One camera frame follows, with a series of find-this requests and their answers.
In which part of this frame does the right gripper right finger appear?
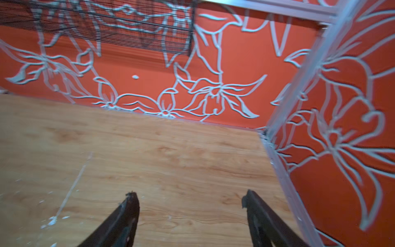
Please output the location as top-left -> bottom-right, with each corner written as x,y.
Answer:
242,189 -> 308,247

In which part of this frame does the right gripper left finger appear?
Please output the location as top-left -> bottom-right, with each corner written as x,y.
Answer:
78,192 -> 140,247

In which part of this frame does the black wire wall basket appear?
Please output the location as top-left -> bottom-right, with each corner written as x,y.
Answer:
1,1 -> 197,55

